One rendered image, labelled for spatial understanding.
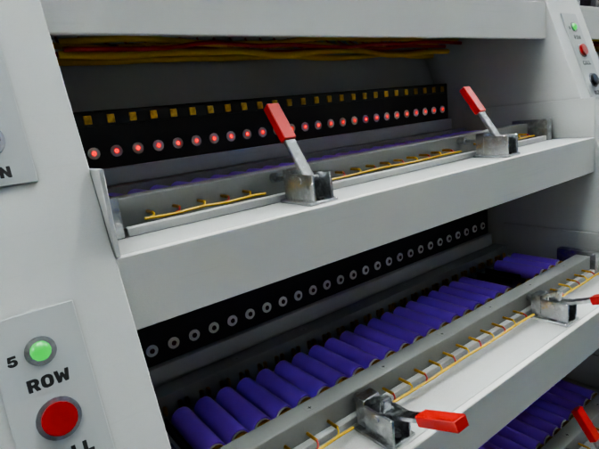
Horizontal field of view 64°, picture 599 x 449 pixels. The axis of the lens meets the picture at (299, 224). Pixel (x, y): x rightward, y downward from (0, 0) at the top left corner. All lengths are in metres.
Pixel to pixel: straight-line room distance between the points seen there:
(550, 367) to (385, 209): 0.24
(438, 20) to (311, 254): 0.31
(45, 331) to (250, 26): 0.26
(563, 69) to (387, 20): 0.31
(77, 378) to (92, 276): 0.05
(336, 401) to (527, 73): 0.54
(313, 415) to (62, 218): 0.23
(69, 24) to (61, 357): 0.20
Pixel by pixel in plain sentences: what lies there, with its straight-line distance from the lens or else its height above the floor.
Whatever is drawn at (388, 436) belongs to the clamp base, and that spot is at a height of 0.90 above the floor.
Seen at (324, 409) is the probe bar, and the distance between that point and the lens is 0.39.
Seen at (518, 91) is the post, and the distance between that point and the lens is 0.77.
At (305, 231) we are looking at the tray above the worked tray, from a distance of 0.34.
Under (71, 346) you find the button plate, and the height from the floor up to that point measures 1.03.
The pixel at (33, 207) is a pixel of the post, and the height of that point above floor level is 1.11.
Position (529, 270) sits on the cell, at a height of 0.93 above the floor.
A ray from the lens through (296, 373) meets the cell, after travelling 0.45.
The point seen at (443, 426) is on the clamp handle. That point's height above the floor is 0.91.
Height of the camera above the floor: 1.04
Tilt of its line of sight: 4 degrees up
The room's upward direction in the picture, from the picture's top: 18 degrees counter-clockwise
